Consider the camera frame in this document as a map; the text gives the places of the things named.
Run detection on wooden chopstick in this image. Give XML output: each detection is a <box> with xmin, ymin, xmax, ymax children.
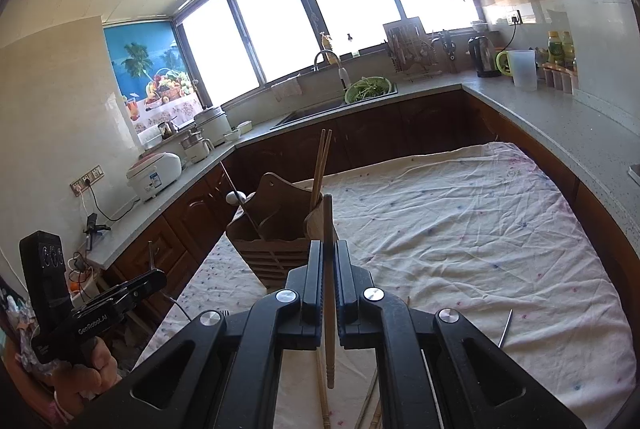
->
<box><xmin>322</xmin><ymin>194</ymin><xmax>336</xmax><ymax>389</ymax></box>
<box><xmin>309</xmin><ymin>129</ymin><xmax>333</xmax><ymax>212</ymax></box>

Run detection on white rice cooker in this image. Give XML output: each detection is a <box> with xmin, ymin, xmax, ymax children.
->
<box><xmin>126</xmin><ymin>152</ymin><xmax>182</xmax><ymax>202</ymax></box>

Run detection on wooden utensil holder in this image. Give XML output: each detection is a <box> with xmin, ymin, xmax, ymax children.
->
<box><xmin>226</xmin><ymin>172</ymin><xmax>323</xmax><ymax>290</ymax></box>

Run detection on dish soap bottle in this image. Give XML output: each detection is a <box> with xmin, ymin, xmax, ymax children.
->
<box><xmin>320</xmin><ymin>32</ymin><xmax>333</xmax><ymax>50</ymax></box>

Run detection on hanging dish cloth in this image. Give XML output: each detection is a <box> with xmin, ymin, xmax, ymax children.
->
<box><xmin>270</xmin><ymin>77</ymin><xmax>303</xmax><ymax>102</ymax></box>

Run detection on large white cooker pot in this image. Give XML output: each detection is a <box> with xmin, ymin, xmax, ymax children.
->
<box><xmin>194</xmin><ymin>106</ymin><xmax>231</xmax><ymax>146</ymax></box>

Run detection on white dotted tablecloth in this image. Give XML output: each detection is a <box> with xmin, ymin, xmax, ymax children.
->
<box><xmin>131</xmin><ymin>141</ymin><xmax>639</xmax><ymax>429</ymax></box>

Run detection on green vegetable colander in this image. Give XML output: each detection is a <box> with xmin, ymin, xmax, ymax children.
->
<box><xmin>344</xmin><ymin>76</ymin><xmax>393</xmax><ymax>104</ymax></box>

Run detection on steel chopstick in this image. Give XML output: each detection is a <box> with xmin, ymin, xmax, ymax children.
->
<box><xmin>498</xmin><ymin>309</ymin><xmax>513</xmax><ymax>349</ymax></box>

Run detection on person left hand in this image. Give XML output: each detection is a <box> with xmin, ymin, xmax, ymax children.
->
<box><xmin>52</xmin><ymin>337</ymin><xmax>122</xmax><ymax>416</ymax></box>

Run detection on long steel spoon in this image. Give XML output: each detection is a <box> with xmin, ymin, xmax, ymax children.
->
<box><xmin>219</xmin><ymin>162</ymin><xmax>284</xmax><ymax>272</ymax></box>

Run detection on knife block rack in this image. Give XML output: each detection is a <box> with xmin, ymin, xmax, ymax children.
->
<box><xmin>383</xmin><ymin>18</ymin><xmax>437</xmax><ymax>73</ymax></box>

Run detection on kitchen faucet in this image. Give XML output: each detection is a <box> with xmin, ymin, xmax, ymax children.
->
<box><xmin>314</xmin><ymin>49</ymin><xmax>352</xmax><ymax>91</ymax></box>

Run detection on beach fruit poster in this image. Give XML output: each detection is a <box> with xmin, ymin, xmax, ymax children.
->
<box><xmin>103</xmin><ymin>21</ymin><xmax>203</xmax><ymax>143</ymax></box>

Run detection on translucent plastic pitcher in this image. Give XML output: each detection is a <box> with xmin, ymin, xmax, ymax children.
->
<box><xmin>508</xmin><ymin>50</ymin><xmax>537</xmax><ymax>91</ymax></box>

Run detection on small white electric pot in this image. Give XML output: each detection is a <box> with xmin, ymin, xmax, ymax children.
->
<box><xmin>180</xmin><ymin>131</ymin><xmax>214</xmax><ymax>164</ymax></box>

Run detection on wall power socket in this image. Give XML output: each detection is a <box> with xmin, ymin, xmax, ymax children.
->
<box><xmin>70</xmin><ymin>165</ymin><xmax>104</xmax><ymax>197</ymax></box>

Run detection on green tea bottle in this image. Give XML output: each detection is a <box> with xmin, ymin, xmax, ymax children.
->
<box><xmin>548</xmin><ymin>30</ymin><xmax>565</xmax><ymax>67</ymax></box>

